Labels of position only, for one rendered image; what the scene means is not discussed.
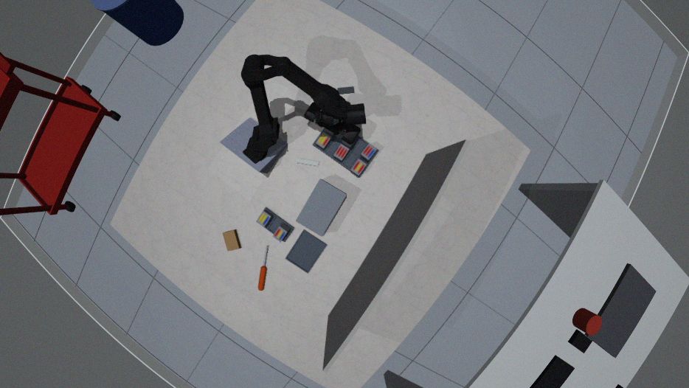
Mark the brown rectangular block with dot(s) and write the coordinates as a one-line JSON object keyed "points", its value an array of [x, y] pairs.
{"points": [[232, 240]]}

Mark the orange-handled screwdriver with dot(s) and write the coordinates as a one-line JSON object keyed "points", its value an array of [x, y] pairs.
{"points": [[262, 274]]}

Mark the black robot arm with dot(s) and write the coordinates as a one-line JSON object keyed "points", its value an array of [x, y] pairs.
{"points": [[333, 107]]}

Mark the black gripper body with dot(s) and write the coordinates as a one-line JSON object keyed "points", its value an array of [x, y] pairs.
{"points": [[350, 131]]}

